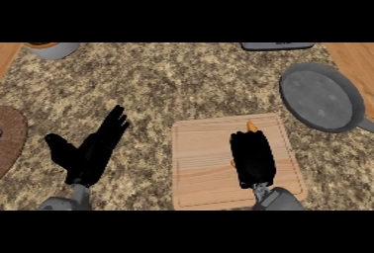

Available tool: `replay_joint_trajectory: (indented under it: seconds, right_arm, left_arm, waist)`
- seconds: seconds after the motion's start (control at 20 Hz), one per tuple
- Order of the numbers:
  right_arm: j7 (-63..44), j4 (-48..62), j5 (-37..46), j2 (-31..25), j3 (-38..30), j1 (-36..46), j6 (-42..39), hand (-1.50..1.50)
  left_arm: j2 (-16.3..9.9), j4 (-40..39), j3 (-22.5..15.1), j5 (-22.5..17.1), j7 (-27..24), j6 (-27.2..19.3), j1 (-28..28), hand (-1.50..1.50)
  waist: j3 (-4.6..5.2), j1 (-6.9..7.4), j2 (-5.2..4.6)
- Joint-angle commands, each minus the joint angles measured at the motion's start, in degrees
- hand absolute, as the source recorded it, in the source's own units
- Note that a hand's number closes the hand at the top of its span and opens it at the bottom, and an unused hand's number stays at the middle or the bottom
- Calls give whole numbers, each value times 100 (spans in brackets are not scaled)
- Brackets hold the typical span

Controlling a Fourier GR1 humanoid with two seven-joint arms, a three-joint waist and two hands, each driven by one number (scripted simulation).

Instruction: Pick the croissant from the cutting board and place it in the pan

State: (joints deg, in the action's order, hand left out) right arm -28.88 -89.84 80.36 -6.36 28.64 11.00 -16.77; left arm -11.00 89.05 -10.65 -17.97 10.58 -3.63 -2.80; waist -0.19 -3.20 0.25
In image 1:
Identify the golden croissant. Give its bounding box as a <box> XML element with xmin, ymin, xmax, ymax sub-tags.
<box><xmin>230</xmin><ymin>120</ymin><xmax>261</xmax><ymax>168</ymax></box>

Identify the dark grey flat appliance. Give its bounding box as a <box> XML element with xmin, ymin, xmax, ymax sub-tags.
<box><xmin>240</xmin><ymin>42</ymin><xmax>317</xmax><ymax>52</ymax></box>

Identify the grey frying pan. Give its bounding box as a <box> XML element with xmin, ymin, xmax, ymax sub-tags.
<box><xmin>278</xmin><ymin>62</ymin><xmax>374</xmax><ymax>134</ymax></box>

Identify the pale wooden cutting board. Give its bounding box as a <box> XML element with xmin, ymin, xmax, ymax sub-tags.
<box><xmin>172</xmin><ymin>113</ymin><xmax>311</xmax><ymax>211</ymax></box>

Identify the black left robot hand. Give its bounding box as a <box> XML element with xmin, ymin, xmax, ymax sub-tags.
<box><xmin>45</xmin><ymin>104</ymin><xmax>132</xmax><ymax>188</ymax></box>

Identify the grey pot with orange rim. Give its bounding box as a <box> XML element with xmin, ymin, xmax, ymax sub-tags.
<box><xmin>24</xmin><ymin>42</ymin><xmax>82</xmax><ymax>61</ymax></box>

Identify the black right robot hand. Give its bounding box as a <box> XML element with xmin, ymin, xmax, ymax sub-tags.
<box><xmin>230</xmin><ymin>129</ymin><xmax>278</xmax><ymax>190</ymax></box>

